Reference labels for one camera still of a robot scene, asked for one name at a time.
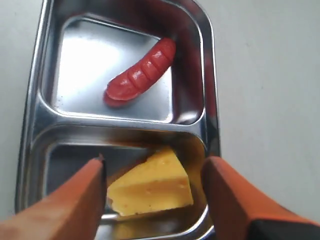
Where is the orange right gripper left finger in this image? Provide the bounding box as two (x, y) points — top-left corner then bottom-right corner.
(0, 155), (107, 240)

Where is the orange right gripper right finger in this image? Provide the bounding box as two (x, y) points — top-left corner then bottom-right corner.
(201, 156), (320, 240)

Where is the yellow toy cheese wedge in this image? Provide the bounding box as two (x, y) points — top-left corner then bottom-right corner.
(106, 147), (194, 217)

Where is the red toy sausage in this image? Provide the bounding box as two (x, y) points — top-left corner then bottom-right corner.
(103, 38), (176, 107)

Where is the stainless steel lunch box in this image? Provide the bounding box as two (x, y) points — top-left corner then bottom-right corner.
(15, 0), (220, 240)

